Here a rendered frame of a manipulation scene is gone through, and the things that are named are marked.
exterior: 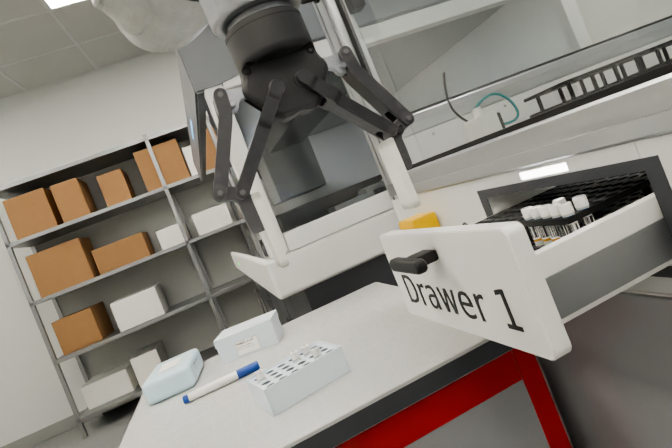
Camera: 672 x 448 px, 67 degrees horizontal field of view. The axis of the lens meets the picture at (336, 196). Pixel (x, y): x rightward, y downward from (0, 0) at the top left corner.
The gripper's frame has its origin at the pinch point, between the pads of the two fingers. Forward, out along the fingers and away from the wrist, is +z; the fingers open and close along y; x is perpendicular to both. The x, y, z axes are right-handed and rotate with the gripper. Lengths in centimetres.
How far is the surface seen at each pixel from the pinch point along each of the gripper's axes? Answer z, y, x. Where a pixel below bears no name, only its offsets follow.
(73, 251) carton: -38, -106, 386
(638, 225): 9.6, 21.5, -9.7
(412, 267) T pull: 6.4, 4.5, 0.2
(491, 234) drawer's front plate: 4.7, 8.2, -9.5
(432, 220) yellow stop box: 7.7, 22.9, 32.4
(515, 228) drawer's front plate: 4.7, 9.2, -11.4
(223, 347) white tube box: 18, -17, 63
